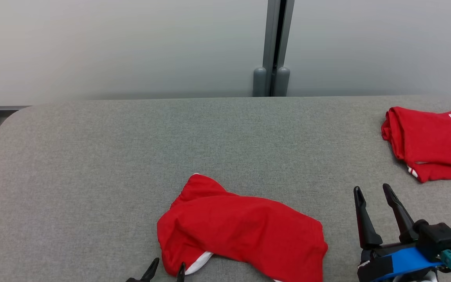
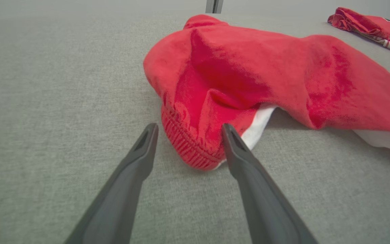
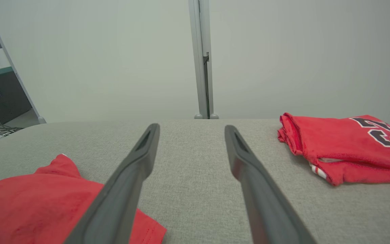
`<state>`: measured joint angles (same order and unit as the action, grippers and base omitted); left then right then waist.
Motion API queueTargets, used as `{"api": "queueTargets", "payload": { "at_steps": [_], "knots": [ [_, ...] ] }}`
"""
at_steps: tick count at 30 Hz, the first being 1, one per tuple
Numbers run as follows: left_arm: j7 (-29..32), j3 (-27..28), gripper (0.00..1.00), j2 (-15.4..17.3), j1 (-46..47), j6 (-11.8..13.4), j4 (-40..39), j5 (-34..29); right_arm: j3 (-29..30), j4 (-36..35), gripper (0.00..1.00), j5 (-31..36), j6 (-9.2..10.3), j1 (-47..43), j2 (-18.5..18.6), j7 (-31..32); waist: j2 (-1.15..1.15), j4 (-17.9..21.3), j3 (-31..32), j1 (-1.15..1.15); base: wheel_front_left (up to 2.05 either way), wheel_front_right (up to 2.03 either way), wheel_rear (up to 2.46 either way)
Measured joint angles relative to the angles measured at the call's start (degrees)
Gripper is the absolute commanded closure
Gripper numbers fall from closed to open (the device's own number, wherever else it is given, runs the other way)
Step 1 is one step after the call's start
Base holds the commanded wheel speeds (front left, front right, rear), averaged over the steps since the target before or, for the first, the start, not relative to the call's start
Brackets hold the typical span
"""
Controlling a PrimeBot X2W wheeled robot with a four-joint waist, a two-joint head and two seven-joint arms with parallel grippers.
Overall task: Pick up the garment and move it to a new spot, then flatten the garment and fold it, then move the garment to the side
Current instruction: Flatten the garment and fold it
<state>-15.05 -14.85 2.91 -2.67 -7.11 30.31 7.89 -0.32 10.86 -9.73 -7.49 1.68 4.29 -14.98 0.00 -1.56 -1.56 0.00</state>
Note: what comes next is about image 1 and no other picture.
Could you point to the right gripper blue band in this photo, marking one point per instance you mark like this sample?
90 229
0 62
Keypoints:
397 264

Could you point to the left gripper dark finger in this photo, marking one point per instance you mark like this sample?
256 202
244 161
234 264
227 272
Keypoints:
149 272
181 274

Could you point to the red shorts with white stripe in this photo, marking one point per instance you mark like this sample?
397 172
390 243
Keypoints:
245 235

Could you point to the red jersey with black lettering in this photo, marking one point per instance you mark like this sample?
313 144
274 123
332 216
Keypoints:
433 145

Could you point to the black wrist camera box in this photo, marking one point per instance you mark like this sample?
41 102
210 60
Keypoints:
439 239

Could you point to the grey cylinder post foot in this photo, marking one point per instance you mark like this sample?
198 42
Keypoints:
259 82
282 82

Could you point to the grey metal partition post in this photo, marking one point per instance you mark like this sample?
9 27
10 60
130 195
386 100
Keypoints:
276 35

